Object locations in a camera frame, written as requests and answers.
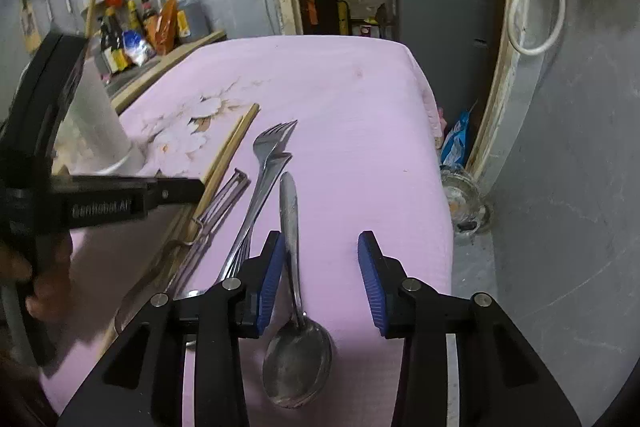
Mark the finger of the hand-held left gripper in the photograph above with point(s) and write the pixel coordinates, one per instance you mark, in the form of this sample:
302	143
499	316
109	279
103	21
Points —
180	191

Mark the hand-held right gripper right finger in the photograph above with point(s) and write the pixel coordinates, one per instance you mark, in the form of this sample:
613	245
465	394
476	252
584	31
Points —
372	287

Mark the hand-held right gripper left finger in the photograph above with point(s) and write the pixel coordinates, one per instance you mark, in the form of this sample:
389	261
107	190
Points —
265	287

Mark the metal spoon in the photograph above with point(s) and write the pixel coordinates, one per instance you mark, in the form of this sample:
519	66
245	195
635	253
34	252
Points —
297	362

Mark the metal fork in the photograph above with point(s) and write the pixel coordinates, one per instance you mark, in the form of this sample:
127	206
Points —
267	139
272	169

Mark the white cup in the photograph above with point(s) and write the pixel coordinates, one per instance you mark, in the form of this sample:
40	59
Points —
100	122

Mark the person's left hand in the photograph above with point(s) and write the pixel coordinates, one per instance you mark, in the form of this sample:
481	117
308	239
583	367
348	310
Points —
57	287

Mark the glass jar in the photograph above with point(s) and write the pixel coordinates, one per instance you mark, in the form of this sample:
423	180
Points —
465	202

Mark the blue and white packet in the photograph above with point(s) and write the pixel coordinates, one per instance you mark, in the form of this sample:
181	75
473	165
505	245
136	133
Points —
136	47

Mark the dark sauce bottle yellow label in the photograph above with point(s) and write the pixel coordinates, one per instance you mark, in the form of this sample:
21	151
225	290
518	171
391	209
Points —
114	49

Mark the orange bag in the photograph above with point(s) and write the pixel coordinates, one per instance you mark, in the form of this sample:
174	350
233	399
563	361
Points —
164	29

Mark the blue plastic packet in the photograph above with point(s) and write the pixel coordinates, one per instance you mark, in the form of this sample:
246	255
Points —
457	139

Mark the large dark jug white cap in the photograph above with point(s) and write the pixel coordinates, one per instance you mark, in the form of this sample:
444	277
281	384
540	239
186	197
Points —
192	19

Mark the dark bottle red cap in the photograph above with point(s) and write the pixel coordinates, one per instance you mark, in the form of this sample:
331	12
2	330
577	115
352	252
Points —
148	14

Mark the pink floral tablecloth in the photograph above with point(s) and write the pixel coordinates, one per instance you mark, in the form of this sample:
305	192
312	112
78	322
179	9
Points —
340	107

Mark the orange tool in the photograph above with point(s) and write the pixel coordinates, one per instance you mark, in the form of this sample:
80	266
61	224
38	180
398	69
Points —
311	7

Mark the yellow tool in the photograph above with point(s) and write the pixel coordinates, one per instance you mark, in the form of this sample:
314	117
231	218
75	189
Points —
343	17

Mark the red and white can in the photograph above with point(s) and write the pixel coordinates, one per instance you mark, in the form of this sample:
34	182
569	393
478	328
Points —
366	30

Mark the grey cabinet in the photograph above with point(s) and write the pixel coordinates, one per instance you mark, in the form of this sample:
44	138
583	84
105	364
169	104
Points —
440	47

